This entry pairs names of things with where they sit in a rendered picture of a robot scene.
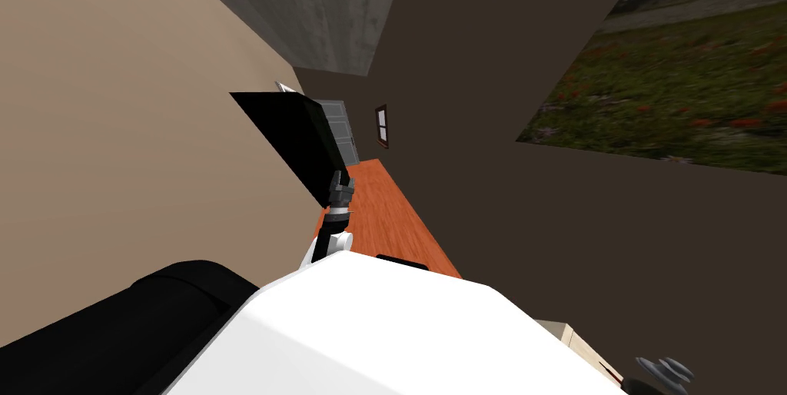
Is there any large landscape wall picture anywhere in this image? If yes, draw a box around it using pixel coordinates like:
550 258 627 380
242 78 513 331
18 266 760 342
515 0 787 177

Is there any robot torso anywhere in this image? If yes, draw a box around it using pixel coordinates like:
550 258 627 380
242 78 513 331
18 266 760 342
161 250 629 395

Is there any small brown framed window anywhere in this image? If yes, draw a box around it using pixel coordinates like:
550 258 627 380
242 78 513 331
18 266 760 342
374 103 390 150

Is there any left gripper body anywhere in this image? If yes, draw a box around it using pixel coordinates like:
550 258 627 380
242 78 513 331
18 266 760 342
327 170 357 211

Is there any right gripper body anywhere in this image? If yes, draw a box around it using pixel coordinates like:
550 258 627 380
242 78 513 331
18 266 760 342
634 356 696 393

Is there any grey panelled door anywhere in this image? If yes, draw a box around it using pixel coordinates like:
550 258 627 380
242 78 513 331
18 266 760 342
318 99 361 168

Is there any black door leaf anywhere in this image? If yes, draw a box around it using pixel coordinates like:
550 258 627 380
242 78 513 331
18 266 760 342
228 81 353 210

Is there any beige cabinet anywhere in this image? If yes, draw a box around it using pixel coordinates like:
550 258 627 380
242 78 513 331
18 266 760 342
534 319 624 383

